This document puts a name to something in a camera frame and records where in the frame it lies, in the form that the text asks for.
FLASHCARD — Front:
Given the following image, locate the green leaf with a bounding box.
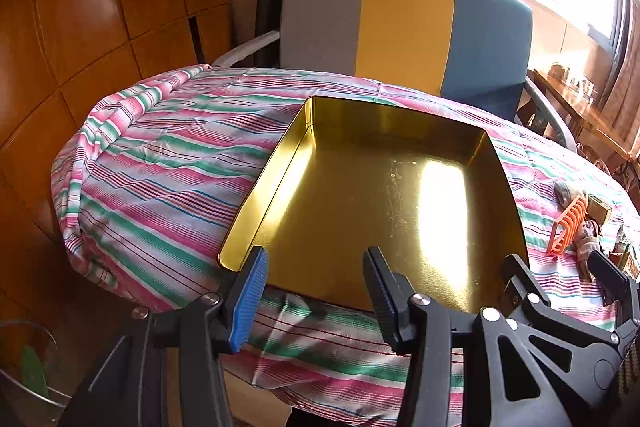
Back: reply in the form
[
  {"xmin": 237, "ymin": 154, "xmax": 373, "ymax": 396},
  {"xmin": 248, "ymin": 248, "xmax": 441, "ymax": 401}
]
[{"xmin": 20, "ymin": 344, "xmax": 51, "ymax": 400}]

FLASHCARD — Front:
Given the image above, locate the clear glass vessel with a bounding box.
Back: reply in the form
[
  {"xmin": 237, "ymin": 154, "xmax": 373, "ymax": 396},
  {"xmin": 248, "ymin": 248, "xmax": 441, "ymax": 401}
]
[{"xmin": 0, "ymin": 319, "xmax": 73, "ymax": 427}]

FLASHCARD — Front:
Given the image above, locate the orange ribbed plastic holder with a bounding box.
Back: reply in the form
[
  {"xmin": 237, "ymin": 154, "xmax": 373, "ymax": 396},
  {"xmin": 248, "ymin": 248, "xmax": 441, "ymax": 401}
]
[{"xmin": 546, "ymin": 194, "xmax": 589, "ymax": 256}]

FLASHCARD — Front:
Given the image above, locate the wooden side table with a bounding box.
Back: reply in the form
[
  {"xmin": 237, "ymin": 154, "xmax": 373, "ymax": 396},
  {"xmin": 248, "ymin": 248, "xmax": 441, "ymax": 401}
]
[{"xmin": 527, "ymin": 64, "xmax": 640, "ymax": 168}]

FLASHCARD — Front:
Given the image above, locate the gold tin container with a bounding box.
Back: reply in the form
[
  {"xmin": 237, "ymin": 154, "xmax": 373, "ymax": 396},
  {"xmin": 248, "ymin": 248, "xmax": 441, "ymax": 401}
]
[{"xmin": 216, "ymin": 95, "xmax": 531, "ymax": 315}]

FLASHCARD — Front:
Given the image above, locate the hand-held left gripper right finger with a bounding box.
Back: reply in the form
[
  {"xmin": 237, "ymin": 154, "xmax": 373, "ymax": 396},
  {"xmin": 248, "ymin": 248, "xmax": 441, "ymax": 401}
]
[{"xmin": 363, "ymin": 246, "xmax": 571, "ymax": 427}]

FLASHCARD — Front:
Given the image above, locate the cream rolled sock bundle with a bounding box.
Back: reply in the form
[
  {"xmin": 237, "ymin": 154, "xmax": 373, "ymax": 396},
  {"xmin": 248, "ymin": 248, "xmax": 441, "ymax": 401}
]
[{"xmin": 552, "ymin": 179, "xmax": 577, "ymax": 208}]

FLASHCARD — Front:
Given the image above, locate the small green box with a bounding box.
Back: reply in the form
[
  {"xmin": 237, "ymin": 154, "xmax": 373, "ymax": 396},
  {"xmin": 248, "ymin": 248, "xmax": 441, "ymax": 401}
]
[{"xmin": 586, "ymin": 196, "xmax": 613, "ymax": 224}]

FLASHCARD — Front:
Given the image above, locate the pale cloth bundle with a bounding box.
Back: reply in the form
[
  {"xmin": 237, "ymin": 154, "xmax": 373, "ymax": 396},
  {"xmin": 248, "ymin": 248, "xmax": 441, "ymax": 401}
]
[{"xmin": 574, "ymin": 218, "xmax": 603, "ymax": 280}]

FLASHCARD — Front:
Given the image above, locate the striped tablecloth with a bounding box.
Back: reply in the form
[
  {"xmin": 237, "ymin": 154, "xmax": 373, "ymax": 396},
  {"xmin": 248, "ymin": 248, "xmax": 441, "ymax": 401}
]
[{"xmin": 50, "ymin": 64, "xmax": 640, "ymax": 427}]

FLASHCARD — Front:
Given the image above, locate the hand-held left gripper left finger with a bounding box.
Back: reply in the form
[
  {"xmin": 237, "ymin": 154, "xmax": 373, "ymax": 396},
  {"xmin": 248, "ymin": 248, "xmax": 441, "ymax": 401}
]
[{"xmin": 60, "ymin": 246, "xmax": 269, "ymax": 427}]

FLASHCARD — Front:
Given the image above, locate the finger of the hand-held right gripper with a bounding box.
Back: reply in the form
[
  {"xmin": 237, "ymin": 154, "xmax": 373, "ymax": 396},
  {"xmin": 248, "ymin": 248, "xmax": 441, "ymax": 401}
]
[
  {"xmin": 589, "ymin": 252, "xmax": 640, "ymax": 358},
  {"xmin": 500, "ymin": 254, "xmax": 623, "ymax": 370}
]

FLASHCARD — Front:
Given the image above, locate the wooden cabinet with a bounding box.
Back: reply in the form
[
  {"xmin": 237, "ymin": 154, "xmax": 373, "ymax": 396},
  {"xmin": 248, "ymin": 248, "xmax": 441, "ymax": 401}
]
[{"xmin": 0, "ymin": 0, "xmax": 236, "ymax": 323}]

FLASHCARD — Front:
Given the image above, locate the glass tray with cups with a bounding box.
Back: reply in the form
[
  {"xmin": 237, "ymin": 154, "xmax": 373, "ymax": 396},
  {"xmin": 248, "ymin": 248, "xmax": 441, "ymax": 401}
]
[{"xmin": 547, "ymin": 62, "xmax": 601, "ymax": 98}]

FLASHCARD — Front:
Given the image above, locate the grey yellow blue chair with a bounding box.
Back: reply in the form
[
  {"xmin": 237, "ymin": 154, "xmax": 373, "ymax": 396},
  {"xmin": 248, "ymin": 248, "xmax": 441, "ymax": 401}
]
[{"xmin": 212, "ymin": 0, "xmax": 581, "ymax": 148}]

